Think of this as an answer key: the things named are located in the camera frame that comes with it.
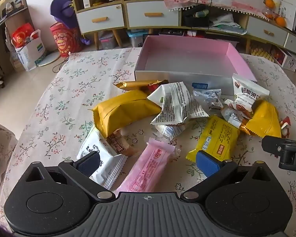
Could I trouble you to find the white black-text packet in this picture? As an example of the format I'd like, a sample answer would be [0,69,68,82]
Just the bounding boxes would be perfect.
[147,81,210,126]

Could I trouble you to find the floral cushion chair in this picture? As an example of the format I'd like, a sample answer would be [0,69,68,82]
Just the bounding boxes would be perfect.
[0,120,18,228]

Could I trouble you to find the wooden low cabinet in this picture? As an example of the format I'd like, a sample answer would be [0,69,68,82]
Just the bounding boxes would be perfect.
[181,4,296,55]

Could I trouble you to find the clear plastic storage bin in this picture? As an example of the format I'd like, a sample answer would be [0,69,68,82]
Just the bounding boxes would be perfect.
[98,30,117,50]

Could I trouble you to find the brown-label cake packet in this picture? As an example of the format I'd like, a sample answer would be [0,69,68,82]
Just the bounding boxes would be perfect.
[106,128,140,157]

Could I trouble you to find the white drawer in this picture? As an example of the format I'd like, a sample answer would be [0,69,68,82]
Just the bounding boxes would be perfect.
[76,5,125,34]
[126,2,179,28]
[247,16,289,47]
[284,33,296,52]

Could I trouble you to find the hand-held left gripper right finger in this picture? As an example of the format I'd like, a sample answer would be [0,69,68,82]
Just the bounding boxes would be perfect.
[181,150,274,201]

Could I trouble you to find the pink-lined cardboard box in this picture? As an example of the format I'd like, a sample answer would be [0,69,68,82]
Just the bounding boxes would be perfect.
[134,35,258,97]

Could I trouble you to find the white teal cloth pile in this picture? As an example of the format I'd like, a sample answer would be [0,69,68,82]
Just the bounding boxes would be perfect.
[209,13,247,35]

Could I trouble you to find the gold bar packet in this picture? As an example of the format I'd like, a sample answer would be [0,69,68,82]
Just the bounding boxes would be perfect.
[113,79,169,91]

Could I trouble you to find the red printed bucket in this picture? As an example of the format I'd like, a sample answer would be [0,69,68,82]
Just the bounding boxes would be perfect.
[50,22,84,58]

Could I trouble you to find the white printed box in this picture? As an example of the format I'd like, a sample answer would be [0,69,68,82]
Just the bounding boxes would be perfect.
[276,46,296,72]

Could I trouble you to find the purple plush toy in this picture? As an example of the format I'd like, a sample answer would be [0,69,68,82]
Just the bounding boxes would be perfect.
[50,0,77,29]

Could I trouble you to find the black basket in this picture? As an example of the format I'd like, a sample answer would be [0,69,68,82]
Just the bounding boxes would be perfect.
[182,6,211,28]

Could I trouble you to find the pink snack packet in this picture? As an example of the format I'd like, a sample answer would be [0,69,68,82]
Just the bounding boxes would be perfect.
[115,138,176,193]

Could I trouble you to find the dark wooden bookshelf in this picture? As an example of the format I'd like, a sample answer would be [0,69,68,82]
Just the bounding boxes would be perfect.
[0,0,31,65]

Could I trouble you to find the white cartoon-print packet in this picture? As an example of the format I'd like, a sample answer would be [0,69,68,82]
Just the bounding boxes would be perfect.
[76,125,128,190]

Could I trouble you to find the blue-lid plastic storage bin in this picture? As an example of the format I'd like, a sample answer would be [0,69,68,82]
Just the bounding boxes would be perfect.
[126,29,151,48]

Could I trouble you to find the large yellow snack packet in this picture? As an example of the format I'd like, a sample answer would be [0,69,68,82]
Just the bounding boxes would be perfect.
[88,89,162,139]

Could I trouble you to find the yellow packaged goods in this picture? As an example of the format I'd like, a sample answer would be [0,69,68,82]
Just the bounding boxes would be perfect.
[250,41,275,61]

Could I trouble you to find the white paper shopping bag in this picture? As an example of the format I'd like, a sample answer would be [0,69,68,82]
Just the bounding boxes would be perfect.
[5,29,47,72]

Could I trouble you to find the red plastic bag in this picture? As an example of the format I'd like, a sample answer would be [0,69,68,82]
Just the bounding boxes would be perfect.
[11,22,39,49]

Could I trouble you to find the white nut packet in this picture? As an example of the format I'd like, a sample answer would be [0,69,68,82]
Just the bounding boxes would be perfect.
[232,73,270,105]
[221,99,253,129]

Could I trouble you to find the white round floor base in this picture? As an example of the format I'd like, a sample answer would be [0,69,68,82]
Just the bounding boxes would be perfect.
[38,50,63,67]

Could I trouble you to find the clear blue-white snack packet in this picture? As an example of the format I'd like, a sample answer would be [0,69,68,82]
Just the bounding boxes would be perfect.
[192,89,224,110]

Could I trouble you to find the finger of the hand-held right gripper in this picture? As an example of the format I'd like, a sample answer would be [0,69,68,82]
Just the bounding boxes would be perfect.
[261,135,287,159]

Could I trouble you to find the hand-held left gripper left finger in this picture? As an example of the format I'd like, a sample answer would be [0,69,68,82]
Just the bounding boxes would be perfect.
[22,151,115,201]

